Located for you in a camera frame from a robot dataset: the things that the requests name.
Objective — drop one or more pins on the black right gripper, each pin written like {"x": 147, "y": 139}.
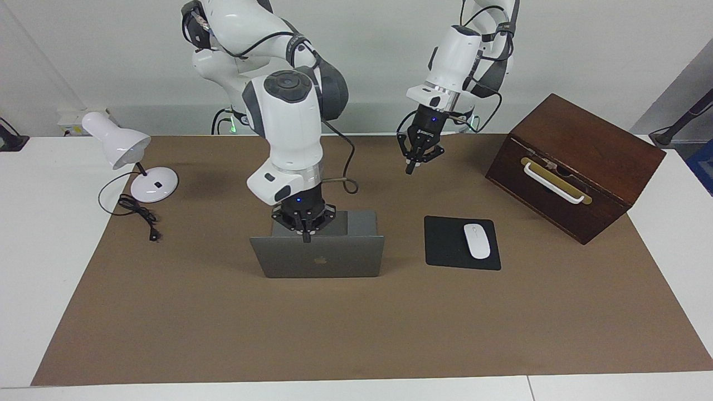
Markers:
{"x": 303, "y": 203}

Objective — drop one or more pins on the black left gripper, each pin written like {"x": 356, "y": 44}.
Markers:
{"x": 429, "y": 128}

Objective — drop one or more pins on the grey laptop computer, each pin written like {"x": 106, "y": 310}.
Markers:
{"x": 317, "y": 259}

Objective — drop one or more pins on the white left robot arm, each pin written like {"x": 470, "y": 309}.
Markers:
{"x": 454, "y": 55}

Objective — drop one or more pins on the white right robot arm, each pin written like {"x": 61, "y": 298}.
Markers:
{"x": 289, "y": 139}

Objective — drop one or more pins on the black mouse pad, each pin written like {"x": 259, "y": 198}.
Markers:
{"x": 445, "y": 245}

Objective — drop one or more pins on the white computer mouse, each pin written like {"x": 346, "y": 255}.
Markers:
{"x": 477, "y": 241}

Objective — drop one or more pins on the brown table mat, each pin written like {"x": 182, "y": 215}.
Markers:
{"x": 356, "y": 323}

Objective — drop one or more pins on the white desk lamp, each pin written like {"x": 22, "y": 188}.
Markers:
{"x": 156, "y": 186}

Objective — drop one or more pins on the dark brown wooden box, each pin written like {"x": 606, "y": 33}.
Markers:
{"x": 590, "y": 145}

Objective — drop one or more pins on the black stand with rod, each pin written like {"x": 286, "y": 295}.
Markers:
{"x": 663, "y": 138}

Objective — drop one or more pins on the blue crate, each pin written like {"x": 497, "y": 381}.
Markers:
{"x": 703, "y": 167}

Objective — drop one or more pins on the black table clamp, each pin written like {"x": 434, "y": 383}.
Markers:
{"x": 11, "y": 142}

